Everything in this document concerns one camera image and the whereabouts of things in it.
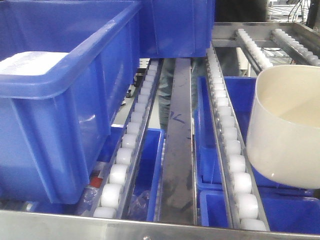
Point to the white plastic bin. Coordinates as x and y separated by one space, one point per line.
283 138

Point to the person legs behind shelf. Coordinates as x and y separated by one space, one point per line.
165 91

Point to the blue bin below left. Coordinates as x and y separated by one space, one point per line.
144 197

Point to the blue bin below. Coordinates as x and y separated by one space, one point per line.
241 92
292 214
144 197

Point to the blue bin rear centre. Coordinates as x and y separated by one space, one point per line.
175 28

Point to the large blue bin front left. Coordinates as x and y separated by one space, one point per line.
54 125

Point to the right shelf roller track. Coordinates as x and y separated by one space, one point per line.
252 52

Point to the white tray inside bin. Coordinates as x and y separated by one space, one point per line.
30 63

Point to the blue bin below front right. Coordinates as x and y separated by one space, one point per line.
292 214

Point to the steel front shelf beam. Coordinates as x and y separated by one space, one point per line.
17 225

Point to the left white roller track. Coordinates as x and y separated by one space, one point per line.
119 175

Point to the white roller track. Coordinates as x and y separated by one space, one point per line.
243 203
119 175

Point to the centre white roller track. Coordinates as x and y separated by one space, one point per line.
243 203

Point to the far right roller track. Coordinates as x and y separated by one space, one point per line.
297 51

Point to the dark metal centre rail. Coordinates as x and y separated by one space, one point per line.
177 203

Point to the right steel shelf frame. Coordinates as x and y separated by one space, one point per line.
224 34

